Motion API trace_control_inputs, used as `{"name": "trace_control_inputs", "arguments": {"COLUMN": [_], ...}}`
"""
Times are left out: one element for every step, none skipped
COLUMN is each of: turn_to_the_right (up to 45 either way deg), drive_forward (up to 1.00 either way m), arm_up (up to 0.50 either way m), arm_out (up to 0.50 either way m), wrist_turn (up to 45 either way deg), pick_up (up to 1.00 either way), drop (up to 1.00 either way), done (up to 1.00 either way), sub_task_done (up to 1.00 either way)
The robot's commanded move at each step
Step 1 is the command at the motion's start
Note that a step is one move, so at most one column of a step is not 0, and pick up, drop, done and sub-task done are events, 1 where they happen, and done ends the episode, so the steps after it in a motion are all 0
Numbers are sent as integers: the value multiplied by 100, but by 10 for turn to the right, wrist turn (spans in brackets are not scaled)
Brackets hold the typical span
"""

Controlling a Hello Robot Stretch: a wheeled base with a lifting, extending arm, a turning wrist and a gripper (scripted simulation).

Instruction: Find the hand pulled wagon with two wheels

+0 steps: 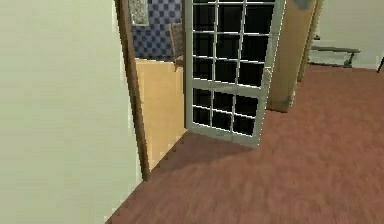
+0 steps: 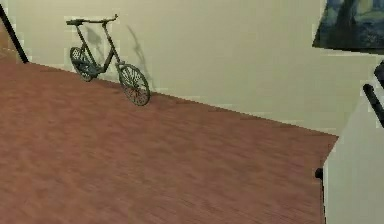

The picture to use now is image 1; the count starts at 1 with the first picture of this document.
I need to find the grey framed wall picture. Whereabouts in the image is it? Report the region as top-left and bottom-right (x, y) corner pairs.
(128, 0), (151, 27)

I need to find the grey glass pane room door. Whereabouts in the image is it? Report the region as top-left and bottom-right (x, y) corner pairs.
(184, 0), (287, 148)

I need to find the brown wooden chair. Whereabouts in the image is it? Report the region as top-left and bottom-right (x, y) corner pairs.
(168, 21), (186, 72)

